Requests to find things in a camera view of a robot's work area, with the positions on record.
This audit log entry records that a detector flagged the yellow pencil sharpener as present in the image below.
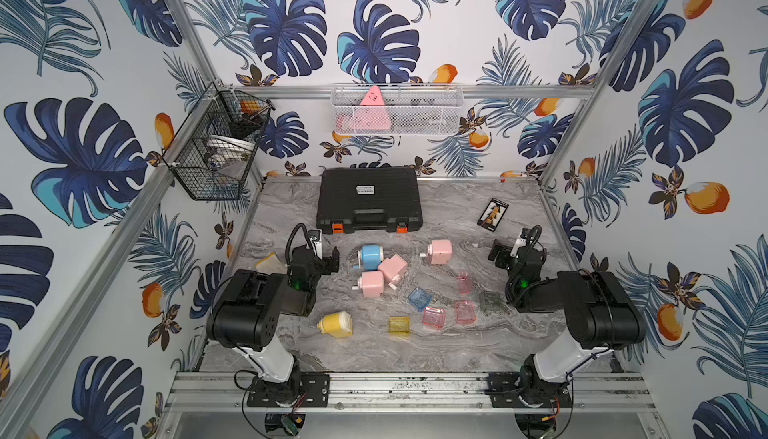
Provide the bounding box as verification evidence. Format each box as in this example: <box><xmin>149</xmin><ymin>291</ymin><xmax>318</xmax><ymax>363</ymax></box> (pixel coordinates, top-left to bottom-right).
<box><xmin>317</xmin><ymin>311</ymin><xmax>354</xmax><ymax>339</ymax></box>

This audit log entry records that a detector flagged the pink transparent tray front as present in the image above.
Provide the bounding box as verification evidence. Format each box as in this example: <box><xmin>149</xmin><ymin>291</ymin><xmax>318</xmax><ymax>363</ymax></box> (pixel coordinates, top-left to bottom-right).
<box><xmin>422</xmin><ymin>306</ymin><xmax>446</xmax><ymax>330</ymax></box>

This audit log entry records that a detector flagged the pink transparent tray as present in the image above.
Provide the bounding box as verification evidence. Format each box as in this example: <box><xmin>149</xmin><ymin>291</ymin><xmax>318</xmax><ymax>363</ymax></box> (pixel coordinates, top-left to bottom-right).
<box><xmin>422</xmin><ymin>306</ymin><xmax>446</xmax><ymax>330</ymax></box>
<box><xmin>456</xmin><ymin>273</ymin><xmax>474</xmax><ymax>295</ymax></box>
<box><xmin>455</xmin><ymin>300</ymin><xmax>477</xmax><ymax>325</ymax></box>

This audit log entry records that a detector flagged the yellow transparent tray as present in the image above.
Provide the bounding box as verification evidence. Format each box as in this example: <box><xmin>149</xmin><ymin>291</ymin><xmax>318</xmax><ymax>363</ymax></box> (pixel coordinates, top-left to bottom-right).
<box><xmin>388</xmin><ymin>317</ymin><xmax>411</xmax><ymax>337</ymax></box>

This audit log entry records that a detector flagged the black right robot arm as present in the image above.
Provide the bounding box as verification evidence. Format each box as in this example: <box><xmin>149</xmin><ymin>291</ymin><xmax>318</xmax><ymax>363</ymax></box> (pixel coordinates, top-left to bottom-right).
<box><xmin>486</xmin><ymin>225</ymin><xmax>646</xmax><ymax>408</ymax></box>

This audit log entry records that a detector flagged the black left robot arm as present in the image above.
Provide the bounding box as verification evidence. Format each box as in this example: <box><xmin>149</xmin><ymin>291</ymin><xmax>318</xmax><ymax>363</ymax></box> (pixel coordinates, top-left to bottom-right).
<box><xmin>206</xmin><ymin>223</ymin><xmax>340</xmax><ymax>406</ymax></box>

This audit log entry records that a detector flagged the pink transparent tray back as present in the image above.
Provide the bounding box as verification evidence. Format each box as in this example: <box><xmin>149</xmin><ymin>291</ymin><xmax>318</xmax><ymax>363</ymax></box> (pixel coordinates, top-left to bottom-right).
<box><xmin>456</xmin><ymin>273</ymin><xmax>474</xmax><ymax>295</ymax></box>

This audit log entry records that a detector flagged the pink transparent tray right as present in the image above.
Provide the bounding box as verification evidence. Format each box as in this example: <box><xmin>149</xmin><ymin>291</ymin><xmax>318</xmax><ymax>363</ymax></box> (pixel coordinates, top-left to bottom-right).
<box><xmin>455</xmin><ymin>300</ymin><xmax>477</xmax><ymax>325</ymax></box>

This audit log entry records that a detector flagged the pink pencil sharpener right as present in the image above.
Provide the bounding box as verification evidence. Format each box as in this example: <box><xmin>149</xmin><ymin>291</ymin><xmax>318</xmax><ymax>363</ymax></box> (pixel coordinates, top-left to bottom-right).
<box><xmin>420</xmin><ymin>239</ymin><xmax>453</xmax><ymax>265</ymax></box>

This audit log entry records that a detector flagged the white work glove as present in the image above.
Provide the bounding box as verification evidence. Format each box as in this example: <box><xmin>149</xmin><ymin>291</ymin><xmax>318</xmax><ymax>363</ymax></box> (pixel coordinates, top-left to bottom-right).
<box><xmin>254</xmin><ymin>253</ymin><xmax>287</xmax><ymax>275</ymax></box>

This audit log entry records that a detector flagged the black plastic tool case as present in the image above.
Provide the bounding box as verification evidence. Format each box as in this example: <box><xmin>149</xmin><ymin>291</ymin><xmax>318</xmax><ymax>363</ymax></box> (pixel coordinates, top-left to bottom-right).
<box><xmin>316</xmin><ymin>166</ymin><xmax>424</xmax><ymax>234</ymax></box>

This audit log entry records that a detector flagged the pink triangular object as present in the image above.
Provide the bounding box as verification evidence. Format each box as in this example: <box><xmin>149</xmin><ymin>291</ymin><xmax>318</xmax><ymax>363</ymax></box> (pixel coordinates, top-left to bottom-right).
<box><xmin>348</xmin><ymin>85</ymin><xmax>392</xmax><ymax>133</ymax></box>

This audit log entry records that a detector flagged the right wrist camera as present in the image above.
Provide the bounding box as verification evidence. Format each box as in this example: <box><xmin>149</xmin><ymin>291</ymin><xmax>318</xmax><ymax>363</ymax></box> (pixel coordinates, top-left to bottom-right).
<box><xmin>515</xmin><ymin>228</ymin><xmax>531</xmax><ymax>248</ymax></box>

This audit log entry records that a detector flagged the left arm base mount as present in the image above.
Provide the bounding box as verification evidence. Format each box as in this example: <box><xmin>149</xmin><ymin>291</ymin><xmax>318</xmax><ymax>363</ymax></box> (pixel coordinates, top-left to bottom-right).
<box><xmin>245</xmin><ymin>372</ymin><xmax>331</xmax><ymax>408</ymax></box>

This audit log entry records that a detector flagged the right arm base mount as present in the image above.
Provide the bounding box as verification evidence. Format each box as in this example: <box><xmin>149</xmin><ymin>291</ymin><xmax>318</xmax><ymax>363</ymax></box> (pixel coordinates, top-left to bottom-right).
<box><xmin>484</xmin><ymin>372</ymin><xmax>573</xmax><ymax>409</ymax></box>

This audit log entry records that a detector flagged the black wire basket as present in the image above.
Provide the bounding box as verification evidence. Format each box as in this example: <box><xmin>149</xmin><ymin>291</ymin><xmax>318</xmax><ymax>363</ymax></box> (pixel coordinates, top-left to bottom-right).
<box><xmin>162</xmin><ymin>82</ymin><xmax>275</xmax><ymax>201</ymax></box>

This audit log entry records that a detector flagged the aluminium front rail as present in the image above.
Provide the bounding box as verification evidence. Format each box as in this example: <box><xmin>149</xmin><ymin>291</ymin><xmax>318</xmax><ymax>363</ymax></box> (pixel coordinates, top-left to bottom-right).
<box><xmin>165</xmin><ymin>372</ymin><xmax>657</xmax><ymax>414</ymax></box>

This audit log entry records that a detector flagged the white wire mesh basket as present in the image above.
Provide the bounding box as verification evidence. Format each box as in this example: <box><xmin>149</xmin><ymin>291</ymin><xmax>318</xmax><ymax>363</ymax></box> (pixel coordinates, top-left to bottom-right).
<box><xmin>330</xmin><ymin>83</ymin><xmax>464</xmax><ymax>136</ymax></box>

